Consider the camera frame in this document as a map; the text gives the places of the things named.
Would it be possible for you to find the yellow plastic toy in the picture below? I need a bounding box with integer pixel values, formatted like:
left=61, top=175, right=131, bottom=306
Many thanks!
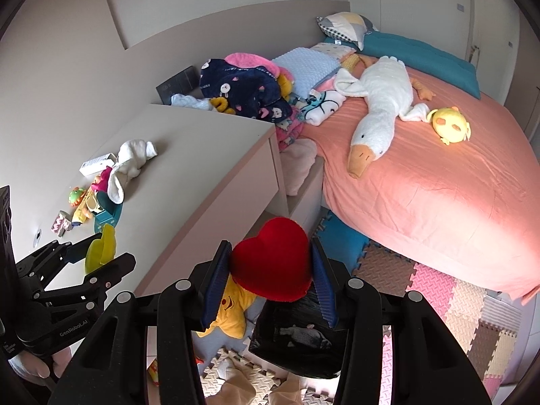
left=72, top=192, right=102, bottom=226

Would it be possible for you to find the pink and yellow toy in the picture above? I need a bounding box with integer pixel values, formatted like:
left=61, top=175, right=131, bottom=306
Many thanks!
left=90, top=169, right=112, bottom=193

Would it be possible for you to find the black box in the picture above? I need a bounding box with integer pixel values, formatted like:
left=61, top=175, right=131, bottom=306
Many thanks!
left=156, top=66, right=199, bottom=104

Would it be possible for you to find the teal quilt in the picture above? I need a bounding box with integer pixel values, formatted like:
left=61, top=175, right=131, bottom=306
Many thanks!
left=323, top=31, right=482, bottom=100

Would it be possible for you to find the bed with pink sheet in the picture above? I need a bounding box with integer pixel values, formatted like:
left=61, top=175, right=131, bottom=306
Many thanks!
left=295, top=51, right=540, bottom=304

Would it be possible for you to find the yellow chick plush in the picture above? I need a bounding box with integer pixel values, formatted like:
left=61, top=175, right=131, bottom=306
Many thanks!
left=426, top=106, right=472, bottom=146

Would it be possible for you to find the small yellow plush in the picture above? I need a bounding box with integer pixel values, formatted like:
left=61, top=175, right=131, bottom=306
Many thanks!
left=211, top=97, right=237, bottom=115

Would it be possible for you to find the beige cloth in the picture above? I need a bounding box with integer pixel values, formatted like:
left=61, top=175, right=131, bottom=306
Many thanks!
left=219, top=367, right=304, bottom=405

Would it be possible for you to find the white fleece towel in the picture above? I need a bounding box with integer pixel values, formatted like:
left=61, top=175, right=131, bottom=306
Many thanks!
left=106, top=139, right=158, bottom=203

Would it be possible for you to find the person's left hand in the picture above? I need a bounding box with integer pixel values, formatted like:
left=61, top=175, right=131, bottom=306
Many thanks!
left=7, top=345, right=73, bottom=385

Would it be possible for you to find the light blue small cloth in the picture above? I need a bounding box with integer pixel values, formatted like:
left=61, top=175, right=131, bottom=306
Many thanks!
left=171, top=94, right=214, bottom=111

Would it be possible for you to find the pale fluffy blanket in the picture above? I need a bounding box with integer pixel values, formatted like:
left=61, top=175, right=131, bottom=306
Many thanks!
left=280, top=138, right=318, bottom=197

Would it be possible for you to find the white cartoon print cloth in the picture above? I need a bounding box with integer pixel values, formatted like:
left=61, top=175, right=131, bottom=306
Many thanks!
left=301, top=88, right=347, bottom=126

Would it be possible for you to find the yellow-green plastic plate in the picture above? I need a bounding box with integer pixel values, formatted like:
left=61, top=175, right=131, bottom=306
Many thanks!
left=84, top=223, right=116, bottom=275

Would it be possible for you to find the patchwork checked pillow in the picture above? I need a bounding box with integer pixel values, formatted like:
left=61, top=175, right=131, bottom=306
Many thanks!
left=317, top=12, right=379, bottom=50

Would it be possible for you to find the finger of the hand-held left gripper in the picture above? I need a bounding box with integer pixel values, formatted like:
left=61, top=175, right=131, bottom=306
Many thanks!
left=33, top=252, right=137, bottom=305
left=15, top=232, right=105, bottom=293

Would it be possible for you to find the navy printed blanket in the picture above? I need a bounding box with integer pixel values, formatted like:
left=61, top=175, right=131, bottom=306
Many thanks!
left=199, top=58, right=296, bottom=125

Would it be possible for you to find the black plastic bag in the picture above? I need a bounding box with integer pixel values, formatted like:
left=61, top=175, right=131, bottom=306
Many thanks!
left=248, top=287, right=351, bottom=380

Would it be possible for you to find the yellow star plush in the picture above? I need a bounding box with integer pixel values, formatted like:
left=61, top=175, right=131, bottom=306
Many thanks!
left=196, top=276, right=258, bottom=339

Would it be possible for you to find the red heart plush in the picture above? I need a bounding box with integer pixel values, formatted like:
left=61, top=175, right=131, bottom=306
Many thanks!
left=230, top=216, right=315, bottom=303

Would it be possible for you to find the small pink patterned toy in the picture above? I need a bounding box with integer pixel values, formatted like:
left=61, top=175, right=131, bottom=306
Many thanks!
left=51, top=213, right=72, bottom=237

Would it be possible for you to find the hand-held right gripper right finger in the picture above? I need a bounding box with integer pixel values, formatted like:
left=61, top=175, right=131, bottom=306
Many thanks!
left=311, top=238, right=497, bottom=405

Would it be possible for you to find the light blue dotted pillow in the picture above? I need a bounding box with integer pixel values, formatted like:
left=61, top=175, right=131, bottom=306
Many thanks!
left=272, top=46, right=342, bottom=100

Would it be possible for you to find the colourful foam puzzle mat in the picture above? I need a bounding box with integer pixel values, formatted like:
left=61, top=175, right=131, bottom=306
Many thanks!
left=198, top=215, right=524, bottom=405

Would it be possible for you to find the white goose plush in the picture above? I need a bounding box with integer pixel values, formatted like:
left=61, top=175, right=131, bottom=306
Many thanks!
left=335, top=56, right=435, bottom=179

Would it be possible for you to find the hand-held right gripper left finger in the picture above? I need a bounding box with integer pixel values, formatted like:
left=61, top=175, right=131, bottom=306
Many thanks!
left=46, top=240, right=233, bottom=405

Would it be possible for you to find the white printed carton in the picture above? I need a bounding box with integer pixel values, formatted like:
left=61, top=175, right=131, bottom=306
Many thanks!
left=79, top=155, right=116, bottom=177

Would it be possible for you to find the pink printed blanket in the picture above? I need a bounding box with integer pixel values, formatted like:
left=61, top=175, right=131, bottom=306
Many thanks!
left=276, top=107, right=309, bottom=151

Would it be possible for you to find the pink plush toy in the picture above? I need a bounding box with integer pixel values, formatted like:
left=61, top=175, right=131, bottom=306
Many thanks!
left=224, top=53, right=279, bottom=77

